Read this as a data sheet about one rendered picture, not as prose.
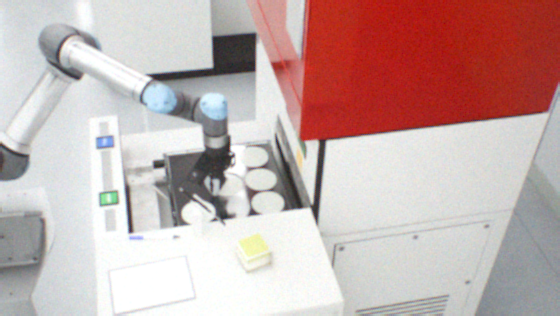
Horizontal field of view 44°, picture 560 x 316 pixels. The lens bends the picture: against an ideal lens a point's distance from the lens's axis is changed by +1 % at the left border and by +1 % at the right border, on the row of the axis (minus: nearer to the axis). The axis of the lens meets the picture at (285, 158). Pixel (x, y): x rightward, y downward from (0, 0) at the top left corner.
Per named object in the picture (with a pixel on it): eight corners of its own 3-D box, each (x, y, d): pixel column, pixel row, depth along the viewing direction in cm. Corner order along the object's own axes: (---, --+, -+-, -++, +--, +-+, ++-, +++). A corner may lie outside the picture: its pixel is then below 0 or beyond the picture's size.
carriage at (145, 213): (152, 169, 231) (151, 163, 229) (163, 251, 204) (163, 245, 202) (128, 172, 229) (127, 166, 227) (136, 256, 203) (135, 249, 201)
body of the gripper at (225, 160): (236, 167, 212) (236, 137, 204) (219, 182, 207) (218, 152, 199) (216, 157, 215) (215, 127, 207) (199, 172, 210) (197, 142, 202)
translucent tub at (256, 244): (259, 247, 192) (259, 230, 187) (271, 266, 187) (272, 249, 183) (234, 256, 189) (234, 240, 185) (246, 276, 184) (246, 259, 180)
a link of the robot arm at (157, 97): (30, 8, 192) (176, 84, 179) (54, 17, 202) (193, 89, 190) (13, 46, 193) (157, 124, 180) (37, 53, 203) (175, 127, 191)
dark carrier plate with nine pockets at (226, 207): (268, 144, 236) (268, 142, 236) (292, 215, 211) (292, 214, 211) (167, 156, 229) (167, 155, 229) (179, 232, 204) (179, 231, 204)
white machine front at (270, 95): (262, 87, 273) (263, -5, 246) (316, 239, 214) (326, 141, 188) (254, 88, 272) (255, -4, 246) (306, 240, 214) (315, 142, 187)
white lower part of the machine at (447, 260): (393, 207, 341) (421, 70, 287) (463, 350, 282) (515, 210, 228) (253, 228, 327) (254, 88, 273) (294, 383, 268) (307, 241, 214)
